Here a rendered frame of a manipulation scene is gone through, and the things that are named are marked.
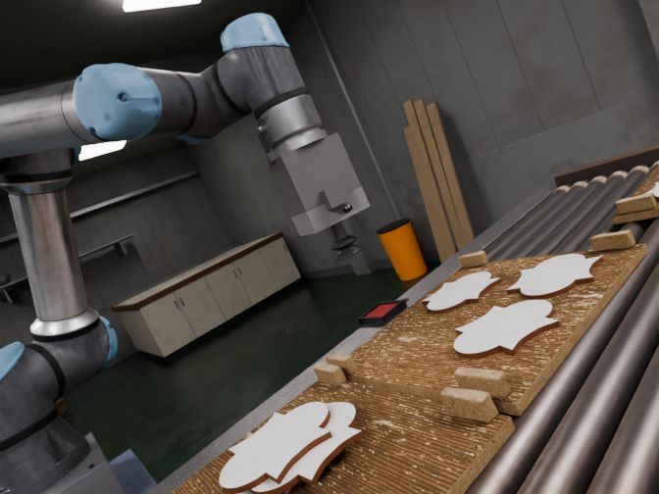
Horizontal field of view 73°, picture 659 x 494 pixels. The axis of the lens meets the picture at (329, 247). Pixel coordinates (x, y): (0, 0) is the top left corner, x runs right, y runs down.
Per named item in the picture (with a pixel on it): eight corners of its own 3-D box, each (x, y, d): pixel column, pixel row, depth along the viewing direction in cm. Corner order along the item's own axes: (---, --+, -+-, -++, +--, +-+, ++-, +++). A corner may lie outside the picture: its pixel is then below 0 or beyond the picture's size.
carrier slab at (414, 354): (329, 379, 74) (326, 371, 74) (465, 271, 97) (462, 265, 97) (521, 417, 45) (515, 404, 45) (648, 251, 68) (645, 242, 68)
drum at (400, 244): (437, 265, 457) (416, 215, 449) (415, 280, 437) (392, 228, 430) (411, 269, 488) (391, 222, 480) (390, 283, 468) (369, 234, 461)
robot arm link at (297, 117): (319, 88, 55) (260, 109, 52) (333, 123, 55) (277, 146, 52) (299, 108, 62) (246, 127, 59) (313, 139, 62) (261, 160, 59)
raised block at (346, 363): (329, 371, 73) (323, 357, 73) (337, 366, 74) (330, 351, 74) (351, 375, 68) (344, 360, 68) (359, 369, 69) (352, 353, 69)
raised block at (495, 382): (459, 394, 51) (450, 373, 51) (468, 384, 52) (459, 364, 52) (506, 402, 46) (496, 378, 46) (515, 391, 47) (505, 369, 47)
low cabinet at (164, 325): (305, 282, 676) (281, 230, 665) (165, 367, 549) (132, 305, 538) (255, 289, 829) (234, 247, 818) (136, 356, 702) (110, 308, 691)
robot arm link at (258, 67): (235, 47, 61) (284, 13, 57) (270, 122, 62) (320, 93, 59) (200, 40, 54) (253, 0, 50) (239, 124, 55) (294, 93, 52)
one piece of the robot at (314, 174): (269, 121, 50) (329, 252, 52) (334, 96, 53) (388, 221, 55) (250, 142, 59) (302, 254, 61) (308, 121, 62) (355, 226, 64)
